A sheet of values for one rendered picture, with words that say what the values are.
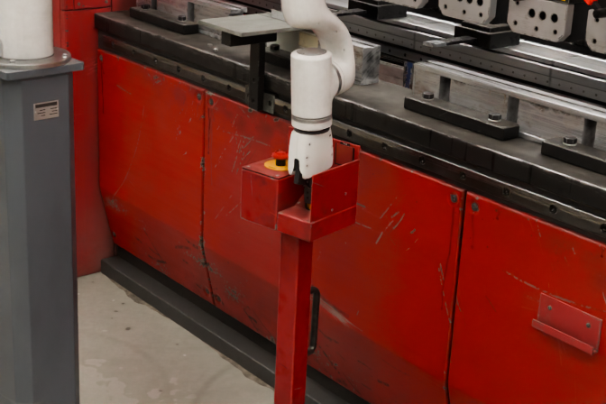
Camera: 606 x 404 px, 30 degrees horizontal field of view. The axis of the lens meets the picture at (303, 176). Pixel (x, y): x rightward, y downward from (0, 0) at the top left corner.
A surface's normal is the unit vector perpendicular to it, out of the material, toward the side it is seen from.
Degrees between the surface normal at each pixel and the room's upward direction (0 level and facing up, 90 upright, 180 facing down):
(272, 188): 90
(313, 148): 90
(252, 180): 90
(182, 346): 0
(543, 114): 90
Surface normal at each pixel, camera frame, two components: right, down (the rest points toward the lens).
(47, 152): 0.68, 0.26
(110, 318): 0.04, -0.94
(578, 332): -0.77, 0.17
